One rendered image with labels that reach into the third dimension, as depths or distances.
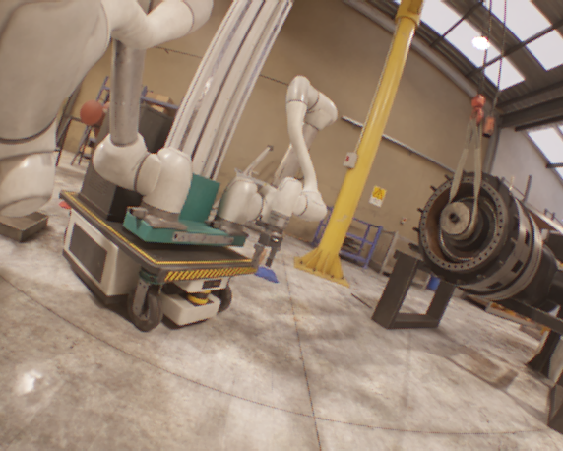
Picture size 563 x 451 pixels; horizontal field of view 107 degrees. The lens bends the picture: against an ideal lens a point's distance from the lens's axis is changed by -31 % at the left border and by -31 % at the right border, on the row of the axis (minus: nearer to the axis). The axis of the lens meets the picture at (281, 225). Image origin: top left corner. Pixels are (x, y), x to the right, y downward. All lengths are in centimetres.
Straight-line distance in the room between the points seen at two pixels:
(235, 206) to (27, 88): 125
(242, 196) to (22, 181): 119
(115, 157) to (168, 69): 723
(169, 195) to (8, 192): 78
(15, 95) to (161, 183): 85
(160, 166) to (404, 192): 708
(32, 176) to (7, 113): 9
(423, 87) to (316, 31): 320
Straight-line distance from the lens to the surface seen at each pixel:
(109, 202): 137
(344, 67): 800
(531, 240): 156
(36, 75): 26
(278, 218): 123
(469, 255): 138
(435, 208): 147
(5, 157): 35
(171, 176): 106
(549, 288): 263
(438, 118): 861
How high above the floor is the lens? 65
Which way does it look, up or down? 4 degrees down
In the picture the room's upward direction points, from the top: 21 degrees clockwise
